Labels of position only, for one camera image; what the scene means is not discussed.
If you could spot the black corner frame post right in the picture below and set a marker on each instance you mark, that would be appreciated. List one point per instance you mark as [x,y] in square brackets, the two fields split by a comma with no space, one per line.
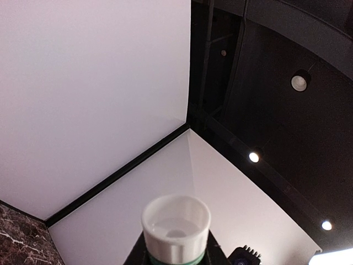
[121,172]

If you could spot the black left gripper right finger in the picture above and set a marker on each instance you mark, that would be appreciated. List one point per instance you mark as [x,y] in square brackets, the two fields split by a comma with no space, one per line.
[213,253]

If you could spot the small glue bottle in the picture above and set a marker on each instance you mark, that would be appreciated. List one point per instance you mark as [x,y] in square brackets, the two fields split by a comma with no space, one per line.
[176,229]

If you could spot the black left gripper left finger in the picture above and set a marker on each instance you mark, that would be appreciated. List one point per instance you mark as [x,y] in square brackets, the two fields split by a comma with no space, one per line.
[138,255]

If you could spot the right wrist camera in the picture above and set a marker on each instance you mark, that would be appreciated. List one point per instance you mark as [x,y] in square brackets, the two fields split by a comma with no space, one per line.
[245,256]

